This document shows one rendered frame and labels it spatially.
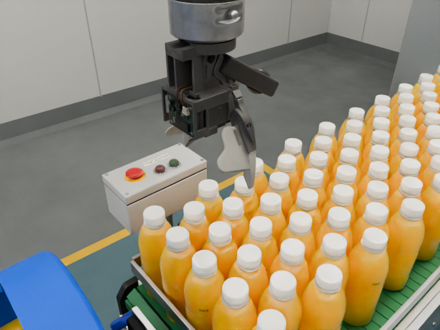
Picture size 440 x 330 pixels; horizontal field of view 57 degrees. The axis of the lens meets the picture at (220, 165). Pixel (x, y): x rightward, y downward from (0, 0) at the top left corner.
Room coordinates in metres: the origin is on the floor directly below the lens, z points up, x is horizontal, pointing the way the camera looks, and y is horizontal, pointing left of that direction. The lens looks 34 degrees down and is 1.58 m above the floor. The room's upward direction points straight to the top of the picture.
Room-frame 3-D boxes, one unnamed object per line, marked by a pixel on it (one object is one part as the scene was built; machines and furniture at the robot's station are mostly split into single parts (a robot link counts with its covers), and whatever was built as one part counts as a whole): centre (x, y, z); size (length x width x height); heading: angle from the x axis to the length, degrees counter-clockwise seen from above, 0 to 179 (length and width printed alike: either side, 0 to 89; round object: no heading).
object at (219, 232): (0.51, 0.00, 1.09); 0.04 x 0.04 x 0.02
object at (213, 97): (0.49, 0.02, 1.38); 0.09 x 0.08 x 0.12; 131
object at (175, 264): (0.50, 0.07, 0.99); 0.07 x 0.07 x 0.19
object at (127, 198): (0.70, 0.14, 1.05); 0.20 x 0.10 x 0.10; 130
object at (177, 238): (0.50, 0.07, 1.09); 0.04 x 0.04 x 0.02
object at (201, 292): (0.44, 0.02, 0.99); 0.07 x 0.07 x 0.19
